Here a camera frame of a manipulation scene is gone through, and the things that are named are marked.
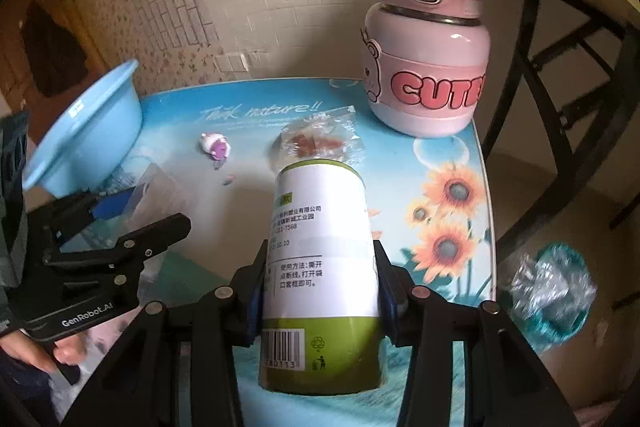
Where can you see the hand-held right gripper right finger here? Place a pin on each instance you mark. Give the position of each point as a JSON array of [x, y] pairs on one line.
[[392, 307]]

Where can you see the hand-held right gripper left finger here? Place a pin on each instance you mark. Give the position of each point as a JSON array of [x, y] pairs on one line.
[[255, 307]]

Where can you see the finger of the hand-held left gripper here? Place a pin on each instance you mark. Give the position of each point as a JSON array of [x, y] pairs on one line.
[[110, 208], [160, 232]]

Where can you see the light blue plastic basin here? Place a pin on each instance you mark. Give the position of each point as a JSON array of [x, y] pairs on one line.
[[90, 142]]

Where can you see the white green cylindrical canister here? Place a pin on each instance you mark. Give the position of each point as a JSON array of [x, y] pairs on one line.
[[320, 232]]

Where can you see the person's left hand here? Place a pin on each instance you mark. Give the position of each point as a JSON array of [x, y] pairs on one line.
[[30, 352]]

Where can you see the scenery printed small table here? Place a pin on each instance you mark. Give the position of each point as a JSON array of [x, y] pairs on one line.
[[440, 217]]

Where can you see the small purple toy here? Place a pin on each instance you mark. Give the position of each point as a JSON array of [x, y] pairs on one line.
[[217, 147]]

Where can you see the teal bin with plastic bag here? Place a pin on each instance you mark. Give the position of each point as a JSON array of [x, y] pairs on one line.
[[547, 334]]

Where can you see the dark hanging jacket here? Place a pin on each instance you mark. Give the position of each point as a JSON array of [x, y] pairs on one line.
[[47, 47]]

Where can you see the clear snack packet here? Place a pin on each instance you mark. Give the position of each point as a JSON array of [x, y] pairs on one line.
[[310, 137]]

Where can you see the brown wooden door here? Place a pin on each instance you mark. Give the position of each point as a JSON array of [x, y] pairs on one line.
[[10, 57]]

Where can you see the pink cartoon water bottle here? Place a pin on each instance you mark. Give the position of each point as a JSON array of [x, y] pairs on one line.
[[425, 57]]

